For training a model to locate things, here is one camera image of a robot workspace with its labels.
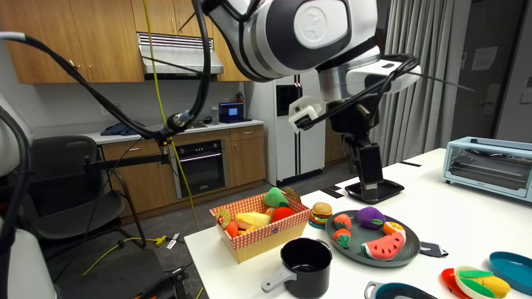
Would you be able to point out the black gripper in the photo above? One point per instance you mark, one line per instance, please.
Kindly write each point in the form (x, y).
(354, 118)

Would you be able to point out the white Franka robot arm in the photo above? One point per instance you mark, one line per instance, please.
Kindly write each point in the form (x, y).
(310, 27)

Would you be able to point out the teal green pot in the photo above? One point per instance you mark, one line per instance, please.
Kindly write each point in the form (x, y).
(371, 291)

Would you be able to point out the wide black tape strip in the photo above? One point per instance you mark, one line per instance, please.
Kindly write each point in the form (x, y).
(333, 191)

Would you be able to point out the short black tape strip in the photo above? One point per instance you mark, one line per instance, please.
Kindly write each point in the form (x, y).
(411, 163)

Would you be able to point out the purple plush eggplant toy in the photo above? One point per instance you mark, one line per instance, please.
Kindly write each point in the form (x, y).
(369, 218)

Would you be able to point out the red plush strawberry toy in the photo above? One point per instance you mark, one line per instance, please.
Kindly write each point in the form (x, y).
(343, 221)
(341, 238)

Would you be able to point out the plush burger toy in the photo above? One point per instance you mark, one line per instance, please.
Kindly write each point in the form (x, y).
(321, 213)

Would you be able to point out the grey curtain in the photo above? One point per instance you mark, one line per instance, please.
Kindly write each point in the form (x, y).
(421, 110)

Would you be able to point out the plush orange slice toy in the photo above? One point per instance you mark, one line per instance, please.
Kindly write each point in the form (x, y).
(393, 228)

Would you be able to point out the dark brown plush toy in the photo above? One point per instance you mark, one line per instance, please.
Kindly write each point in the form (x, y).
(291, 195)

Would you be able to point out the small teal dish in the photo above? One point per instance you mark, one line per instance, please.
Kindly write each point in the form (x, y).
(316, 225)

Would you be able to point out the dark grey round plate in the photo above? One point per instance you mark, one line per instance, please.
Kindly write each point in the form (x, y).
(359, 246)

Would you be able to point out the plush watermelon slice toy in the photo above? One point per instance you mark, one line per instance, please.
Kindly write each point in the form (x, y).
(384, 248)

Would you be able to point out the green plush pear toy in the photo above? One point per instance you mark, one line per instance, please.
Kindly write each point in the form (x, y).
(275, 198)

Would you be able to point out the red plush tomato toy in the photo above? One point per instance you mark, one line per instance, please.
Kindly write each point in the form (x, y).
(283, 215)

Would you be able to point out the wooden lower cabinets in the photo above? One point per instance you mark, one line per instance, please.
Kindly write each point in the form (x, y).
(246, 158)

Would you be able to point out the wooden cabinets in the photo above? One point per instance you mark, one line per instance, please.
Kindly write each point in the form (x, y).
(246, 158)
(83, 39)

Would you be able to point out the light blue toaster oven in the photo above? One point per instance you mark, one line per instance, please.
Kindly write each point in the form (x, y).
(487, 166)

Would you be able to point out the red checkered cardboard basket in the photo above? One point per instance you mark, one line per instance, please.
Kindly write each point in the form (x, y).
(266, 240)

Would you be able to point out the yellow plush banana toy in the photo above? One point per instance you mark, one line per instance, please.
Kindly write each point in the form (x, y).
(251, 220)

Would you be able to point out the white kitchen countertop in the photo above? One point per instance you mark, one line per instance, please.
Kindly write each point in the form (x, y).
(233, 125)

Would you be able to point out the dark door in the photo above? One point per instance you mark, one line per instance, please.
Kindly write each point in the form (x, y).
(487, 100)

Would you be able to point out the blue countertop appliance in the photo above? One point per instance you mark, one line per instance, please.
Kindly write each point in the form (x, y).
(231, 112)

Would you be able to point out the red plate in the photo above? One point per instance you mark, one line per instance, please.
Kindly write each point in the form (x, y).
(448, 276)

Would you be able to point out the orange plush carrot toy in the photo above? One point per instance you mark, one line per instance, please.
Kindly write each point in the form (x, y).
(231, 230)

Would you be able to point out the brown kiwi slice toy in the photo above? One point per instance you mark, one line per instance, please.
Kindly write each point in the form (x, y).
(223, 218)

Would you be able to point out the white paper sign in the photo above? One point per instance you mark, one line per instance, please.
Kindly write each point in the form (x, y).
(484, 58)

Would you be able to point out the black built-in oven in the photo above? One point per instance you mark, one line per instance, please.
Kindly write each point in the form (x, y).
(200, 166)

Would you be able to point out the teal plate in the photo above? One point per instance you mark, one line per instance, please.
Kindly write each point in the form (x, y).
(512, 271)

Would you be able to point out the steel range hood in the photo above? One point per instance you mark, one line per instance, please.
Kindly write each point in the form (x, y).
(180, 55)

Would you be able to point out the black boom bar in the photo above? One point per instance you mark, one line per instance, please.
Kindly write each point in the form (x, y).
(127, 161)

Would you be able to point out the blue cloth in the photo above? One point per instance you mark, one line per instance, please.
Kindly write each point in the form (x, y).
(118, 130)

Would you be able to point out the grey office chair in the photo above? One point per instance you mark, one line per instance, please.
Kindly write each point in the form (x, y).
(67, 188)

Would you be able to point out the wooden upper cabinets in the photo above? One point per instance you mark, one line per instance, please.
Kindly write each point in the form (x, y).
(83, 39)

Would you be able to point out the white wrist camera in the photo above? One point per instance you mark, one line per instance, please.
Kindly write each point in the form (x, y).
(303, 113)

